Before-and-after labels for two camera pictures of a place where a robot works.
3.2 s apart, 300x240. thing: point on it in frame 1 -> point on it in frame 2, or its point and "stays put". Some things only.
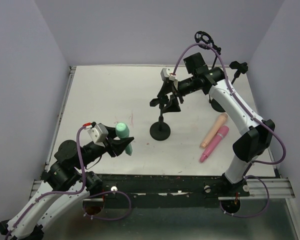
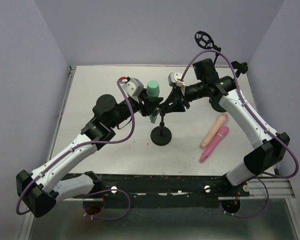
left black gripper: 109,146 -> 143,105
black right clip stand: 241,67 stays put
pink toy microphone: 221,134 stays put
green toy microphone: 122,131 -> 153,91
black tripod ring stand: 202,37 stays put
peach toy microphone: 221,120 stays put
